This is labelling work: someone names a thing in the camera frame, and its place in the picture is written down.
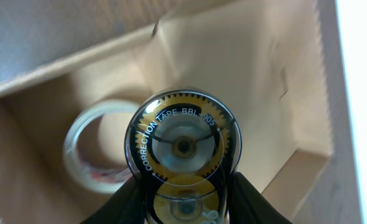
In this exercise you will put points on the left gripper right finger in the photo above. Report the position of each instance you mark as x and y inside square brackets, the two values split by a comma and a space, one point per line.
[247, 206]

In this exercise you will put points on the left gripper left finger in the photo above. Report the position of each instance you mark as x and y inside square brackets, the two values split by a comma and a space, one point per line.
[126, 206]

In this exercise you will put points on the clear tape roll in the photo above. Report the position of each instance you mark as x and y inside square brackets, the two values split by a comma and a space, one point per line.
[96, 179]

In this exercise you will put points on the brown cardboard box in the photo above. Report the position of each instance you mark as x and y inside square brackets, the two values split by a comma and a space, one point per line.
[261, 58]

